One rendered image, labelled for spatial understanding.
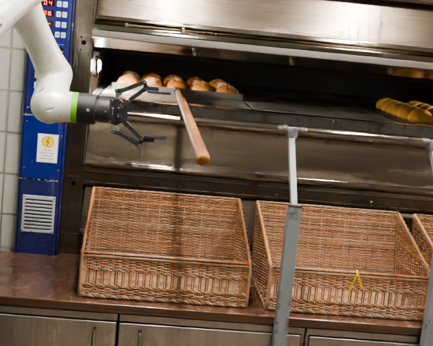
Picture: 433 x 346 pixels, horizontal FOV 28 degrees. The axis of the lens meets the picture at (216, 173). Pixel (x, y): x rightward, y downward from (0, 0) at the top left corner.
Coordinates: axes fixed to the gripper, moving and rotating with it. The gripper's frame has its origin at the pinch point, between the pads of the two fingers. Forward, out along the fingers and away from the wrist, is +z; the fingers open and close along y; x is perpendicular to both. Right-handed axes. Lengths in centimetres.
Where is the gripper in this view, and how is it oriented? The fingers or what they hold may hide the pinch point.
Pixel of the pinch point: (164, 115)
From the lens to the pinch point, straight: 261.6
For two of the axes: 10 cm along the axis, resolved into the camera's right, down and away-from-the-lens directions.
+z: 9.9, 0.8, 0.9
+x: 0.7, 1.7, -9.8
